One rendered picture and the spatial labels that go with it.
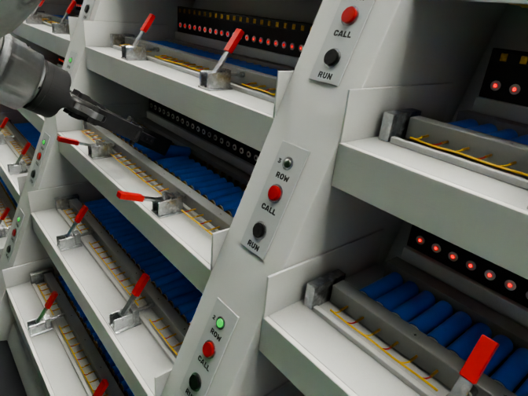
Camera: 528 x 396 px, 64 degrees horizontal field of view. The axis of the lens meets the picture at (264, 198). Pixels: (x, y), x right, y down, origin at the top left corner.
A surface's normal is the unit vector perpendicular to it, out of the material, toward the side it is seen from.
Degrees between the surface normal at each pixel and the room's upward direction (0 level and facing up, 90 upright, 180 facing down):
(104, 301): 23
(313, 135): 90
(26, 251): 90
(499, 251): 113
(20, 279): 90
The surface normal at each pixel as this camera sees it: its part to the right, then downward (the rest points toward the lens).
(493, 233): -0.77, 0.20
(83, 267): 0.09, -0.91
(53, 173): 0.63, 0.37
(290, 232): -0.67, -0.16
